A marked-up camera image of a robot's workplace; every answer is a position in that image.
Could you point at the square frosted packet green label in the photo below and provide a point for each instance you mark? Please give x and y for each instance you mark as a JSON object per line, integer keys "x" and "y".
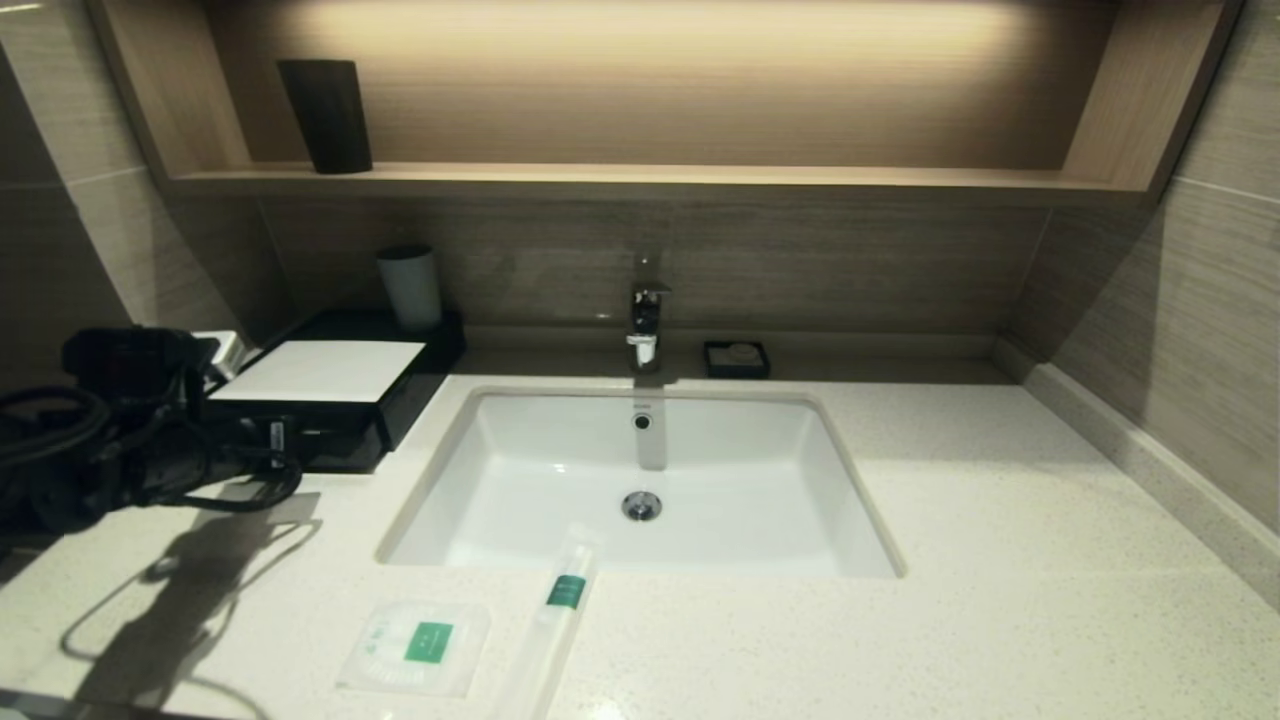
{"x": 420, "y": 645}

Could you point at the chrome drain stopper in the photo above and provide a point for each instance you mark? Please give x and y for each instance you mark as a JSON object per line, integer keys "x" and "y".
{"x": 641, "y": 506}

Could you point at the chrome faucet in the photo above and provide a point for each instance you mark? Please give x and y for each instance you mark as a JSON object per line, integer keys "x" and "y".
{"x": 647, "y": 312}

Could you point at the black box white ribbed top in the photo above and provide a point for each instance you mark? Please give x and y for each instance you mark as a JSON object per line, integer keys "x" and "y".
{"x": 330, "y": 370}

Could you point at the dark tapered cup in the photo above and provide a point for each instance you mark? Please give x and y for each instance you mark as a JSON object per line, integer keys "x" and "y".
{"x": 326, "y": 118}

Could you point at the pale grey cup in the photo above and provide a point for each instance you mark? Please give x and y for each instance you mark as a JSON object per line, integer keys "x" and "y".
{"x": 410, "y": 290}

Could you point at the white ceramic sink basin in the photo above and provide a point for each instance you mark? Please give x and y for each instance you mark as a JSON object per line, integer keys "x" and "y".
{"x": 750, "y": 500}

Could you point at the round pale soap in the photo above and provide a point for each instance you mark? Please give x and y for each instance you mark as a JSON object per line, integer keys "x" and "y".
{"x": 742, "y": 352}

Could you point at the wooden wall shelf niche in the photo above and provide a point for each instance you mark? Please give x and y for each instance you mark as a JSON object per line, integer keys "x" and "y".
{"x": 650, "y": 180}

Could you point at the black soap dish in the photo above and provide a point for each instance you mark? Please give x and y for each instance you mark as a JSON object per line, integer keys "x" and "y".
{"x": 712, "y": 368}

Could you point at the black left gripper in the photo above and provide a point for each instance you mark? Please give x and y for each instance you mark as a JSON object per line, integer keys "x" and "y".
{"x": 130, "y": 365}

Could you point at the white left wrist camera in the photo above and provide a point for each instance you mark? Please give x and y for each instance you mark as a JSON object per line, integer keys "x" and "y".
{"x": 225, "y": 350}

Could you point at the long frosted toothbrush packet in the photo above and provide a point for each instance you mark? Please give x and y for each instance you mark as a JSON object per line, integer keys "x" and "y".
{"x": 560, "y": 610}

